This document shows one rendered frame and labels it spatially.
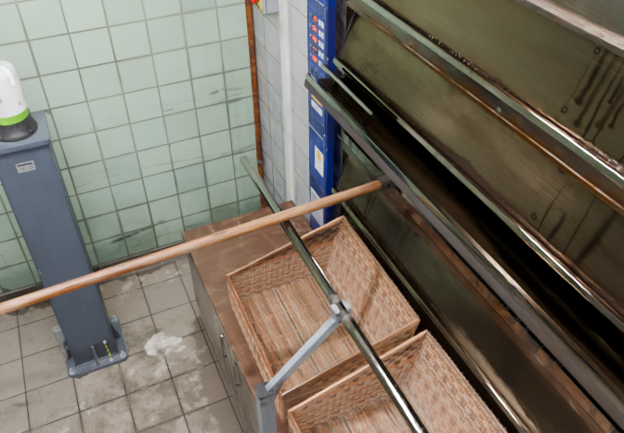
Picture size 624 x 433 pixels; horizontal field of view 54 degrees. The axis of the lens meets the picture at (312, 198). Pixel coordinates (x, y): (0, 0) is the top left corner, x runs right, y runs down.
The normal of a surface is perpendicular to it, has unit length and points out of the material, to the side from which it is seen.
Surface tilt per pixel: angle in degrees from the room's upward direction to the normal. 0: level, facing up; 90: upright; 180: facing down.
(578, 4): 90
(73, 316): 90
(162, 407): 0
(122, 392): 0
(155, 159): 90
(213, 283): 0
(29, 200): 90
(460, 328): 70
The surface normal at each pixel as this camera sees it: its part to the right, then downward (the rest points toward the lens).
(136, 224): 0.42, 0.57
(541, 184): -0.86, -0.01
